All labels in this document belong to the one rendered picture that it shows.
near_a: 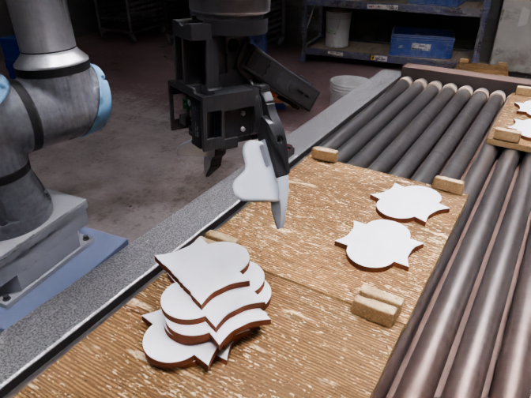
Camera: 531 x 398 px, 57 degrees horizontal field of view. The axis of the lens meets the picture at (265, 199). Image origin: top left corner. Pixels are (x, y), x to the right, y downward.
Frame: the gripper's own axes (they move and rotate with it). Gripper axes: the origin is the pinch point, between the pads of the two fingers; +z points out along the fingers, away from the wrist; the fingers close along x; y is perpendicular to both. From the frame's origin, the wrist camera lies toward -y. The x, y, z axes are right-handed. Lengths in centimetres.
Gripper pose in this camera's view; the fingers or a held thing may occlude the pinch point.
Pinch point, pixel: (245, 199)
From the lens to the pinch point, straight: 55.5
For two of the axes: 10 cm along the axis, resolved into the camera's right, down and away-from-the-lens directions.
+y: -8.1, 2.5, -5.3
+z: -0.3, 8.8, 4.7
